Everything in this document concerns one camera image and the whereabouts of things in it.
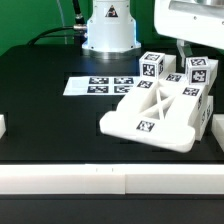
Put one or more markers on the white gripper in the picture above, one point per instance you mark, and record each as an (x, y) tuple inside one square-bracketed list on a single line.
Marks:
[(197, 21)]

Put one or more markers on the white tagged cube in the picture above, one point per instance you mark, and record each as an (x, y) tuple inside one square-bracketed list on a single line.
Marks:
[(198, 70), (152, 64)]

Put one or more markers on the white chair seat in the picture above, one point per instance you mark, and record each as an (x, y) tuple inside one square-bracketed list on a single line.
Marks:
[(206, 100)]

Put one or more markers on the white chair back frame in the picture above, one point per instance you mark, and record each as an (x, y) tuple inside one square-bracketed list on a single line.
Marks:
[(157, 112)]

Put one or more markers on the marker sheet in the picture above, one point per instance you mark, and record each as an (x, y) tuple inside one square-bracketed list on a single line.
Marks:
[(95, 85)]

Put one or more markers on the white block right edge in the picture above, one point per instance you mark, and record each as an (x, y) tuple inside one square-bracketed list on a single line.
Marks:
[(218, 129)]

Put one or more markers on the white block edge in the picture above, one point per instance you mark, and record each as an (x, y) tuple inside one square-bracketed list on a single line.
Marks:
[(2, 125), (218, 129)]

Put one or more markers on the white block left edge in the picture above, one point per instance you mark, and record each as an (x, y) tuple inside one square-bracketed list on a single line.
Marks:
[(2, 125)]

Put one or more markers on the white front rail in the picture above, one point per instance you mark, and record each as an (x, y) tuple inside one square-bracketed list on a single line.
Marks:
[(112, 179)]

